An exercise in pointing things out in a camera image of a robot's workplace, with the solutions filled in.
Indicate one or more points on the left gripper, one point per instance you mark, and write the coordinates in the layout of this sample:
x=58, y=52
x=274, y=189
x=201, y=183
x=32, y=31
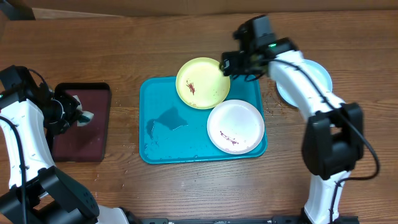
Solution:
x=73, y=114

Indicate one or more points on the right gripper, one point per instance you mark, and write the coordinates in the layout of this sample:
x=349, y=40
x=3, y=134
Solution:
x=230, y=67

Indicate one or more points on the green dish sponge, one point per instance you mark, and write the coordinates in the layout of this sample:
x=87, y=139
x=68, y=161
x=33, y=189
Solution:
x=85, y=117

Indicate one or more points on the green rimmed plate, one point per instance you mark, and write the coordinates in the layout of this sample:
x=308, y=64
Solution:
x=200, y=83

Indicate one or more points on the white plate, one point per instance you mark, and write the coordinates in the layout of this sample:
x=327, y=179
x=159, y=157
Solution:
x=235, y=127

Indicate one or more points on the light blue plate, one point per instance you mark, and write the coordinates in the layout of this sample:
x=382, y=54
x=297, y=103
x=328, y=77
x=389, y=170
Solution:
x=320, y=73

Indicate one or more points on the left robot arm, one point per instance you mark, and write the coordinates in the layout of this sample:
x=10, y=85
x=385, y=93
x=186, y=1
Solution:
x=39, y=192

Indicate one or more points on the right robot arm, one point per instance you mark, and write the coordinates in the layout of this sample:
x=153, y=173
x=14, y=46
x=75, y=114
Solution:
x=331, y=143

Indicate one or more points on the black tray with red liquid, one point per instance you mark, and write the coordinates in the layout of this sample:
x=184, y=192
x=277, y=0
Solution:
x=85, y=143

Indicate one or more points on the teal plastic serving tray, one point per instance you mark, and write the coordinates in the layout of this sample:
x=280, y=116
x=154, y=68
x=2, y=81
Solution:
x=172, y=132

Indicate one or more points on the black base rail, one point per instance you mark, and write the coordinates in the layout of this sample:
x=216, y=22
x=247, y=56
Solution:
x=273, y=220

